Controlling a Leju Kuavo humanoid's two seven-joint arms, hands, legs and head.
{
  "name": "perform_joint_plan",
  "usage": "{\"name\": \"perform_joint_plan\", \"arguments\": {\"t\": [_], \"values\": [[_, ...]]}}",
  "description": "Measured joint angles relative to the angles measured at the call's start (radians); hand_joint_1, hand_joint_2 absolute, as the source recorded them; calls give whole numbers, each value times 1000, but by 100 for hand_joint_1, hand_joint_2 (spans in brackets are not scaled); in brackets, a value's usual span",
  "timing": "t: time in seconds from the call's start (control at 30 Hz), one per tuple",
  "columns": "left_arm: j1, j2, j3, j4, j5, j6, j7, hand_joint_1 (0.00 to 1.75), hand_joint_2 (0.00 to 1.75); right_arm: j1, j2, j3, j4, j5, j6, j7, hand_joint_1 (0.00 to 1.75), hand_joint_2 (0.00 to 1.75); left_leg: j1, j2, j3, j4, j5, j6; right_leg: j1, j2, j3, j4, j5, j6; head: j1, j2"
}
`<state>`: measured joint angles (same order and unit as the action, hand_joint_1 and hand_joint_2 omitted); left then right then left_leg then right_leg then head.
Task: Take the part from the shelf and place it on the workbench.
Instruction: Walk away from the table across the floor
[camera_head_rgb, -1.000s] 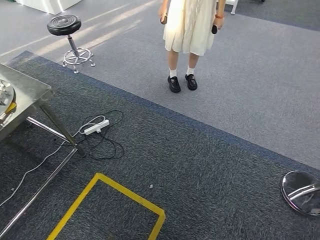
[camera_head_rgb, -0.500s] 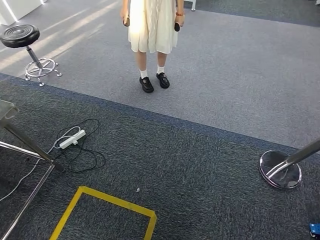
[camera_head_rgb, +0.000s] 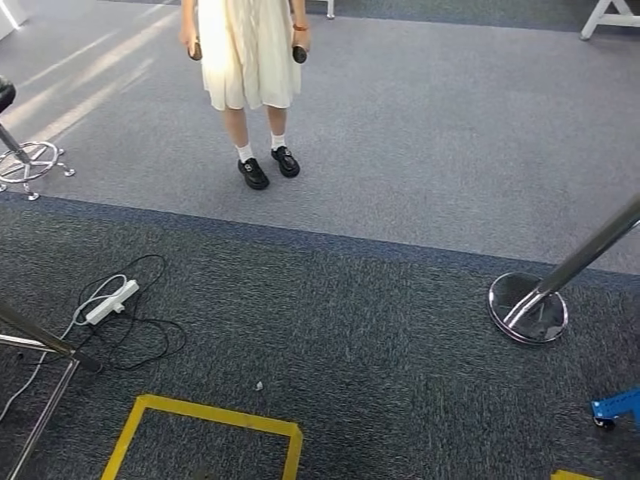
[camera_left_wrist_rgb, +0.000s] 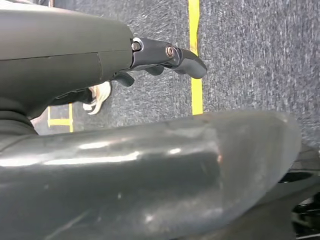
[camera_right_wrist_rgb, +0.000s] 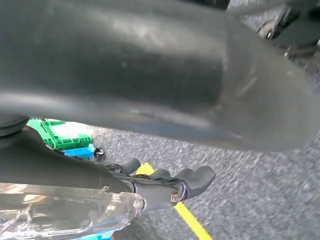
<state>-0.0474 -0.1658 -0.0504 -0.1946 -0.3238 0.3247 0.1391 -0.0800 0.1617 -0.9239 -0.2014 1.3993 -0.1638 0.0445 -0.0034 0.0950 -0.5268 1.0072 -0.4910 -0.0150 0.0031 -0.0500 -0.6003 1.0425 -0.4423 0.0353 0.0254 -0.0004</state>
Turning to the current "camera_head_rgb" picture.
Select steel workbench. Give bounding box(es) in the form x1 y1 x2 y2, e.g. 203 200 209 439
0 301 103 480

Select blue metal shelf rack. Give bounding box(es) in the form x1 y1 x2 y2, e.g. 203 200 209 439
591 387 640 432

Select person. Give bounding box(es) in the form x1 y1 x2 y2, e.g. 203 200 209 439
179 0 312 192

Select yellow floor tape square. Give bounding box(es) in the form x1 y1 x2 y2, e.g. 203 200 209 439
100 394 304 480

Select white power strip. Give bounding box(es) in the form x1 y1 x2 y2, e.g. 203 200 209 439
85 279 140 326

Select white display plinth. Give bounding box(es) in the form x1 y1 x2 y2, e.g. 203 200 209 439
0 0 29 41

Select black floor cable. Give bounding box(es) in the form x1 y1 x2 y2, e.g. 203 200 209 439
75 254 187 372

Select white cable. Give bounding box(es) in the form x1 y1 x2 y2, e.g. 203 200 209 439
0 273 128 425

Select white furniture frame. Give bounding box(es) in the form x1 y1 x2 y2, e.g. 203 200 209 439
580 0 640 42

